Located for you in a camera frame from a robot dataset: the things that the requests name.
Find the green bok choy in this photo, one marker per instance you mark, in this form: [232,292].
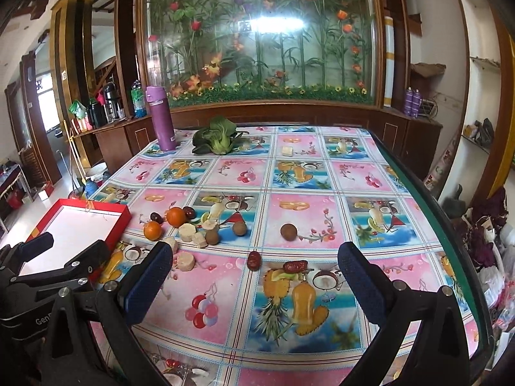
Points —
[220,137]

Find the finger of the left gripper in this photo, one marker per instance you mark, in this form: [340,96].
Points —
[29,250]
[89,262]

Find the red shallow box tray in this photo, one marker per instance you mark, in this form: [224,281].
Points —
[74,225]

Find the beige cut round piece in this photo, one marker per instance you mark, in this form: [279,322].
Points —
[185,261]

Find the orange fruit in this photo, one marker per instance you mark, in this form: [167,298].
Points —
[175,216]
[152,230]

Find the wooden cabinet counter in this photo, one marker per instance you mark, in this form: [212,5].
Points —
[413,141]

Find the floral glass display panel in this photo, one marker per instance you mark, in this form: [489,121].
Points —
[213,51]

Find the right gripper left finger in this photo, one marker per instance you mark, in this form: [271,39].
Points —
[121,305]

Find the black thermos jug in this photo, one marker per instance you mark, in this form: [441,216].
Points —
[112,102]

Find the purple thermos bottle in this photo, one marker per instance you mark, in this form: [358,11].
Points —
[161,116]

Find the purple spray bottle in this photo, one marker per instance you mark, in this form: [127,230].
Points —
[408,100]
[416,103]

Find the green label plastic bottle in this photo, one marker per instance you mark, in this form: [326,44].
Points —
[138,99]

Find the pale butter cube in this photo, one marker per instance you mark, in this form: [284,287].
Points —
[287,151]

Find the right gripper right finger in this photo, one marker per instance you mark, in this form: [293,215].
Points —
[439,354]

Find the fruit print tablecloth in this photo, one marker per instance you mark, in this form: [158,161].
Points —
[222,324]

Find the red date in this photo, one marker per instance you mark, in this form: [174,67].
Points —
[295,267]
[254,261]

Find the brown round fruit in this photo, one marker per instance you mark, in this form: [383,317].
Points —
[239,228]
[212,237]
[289,232]

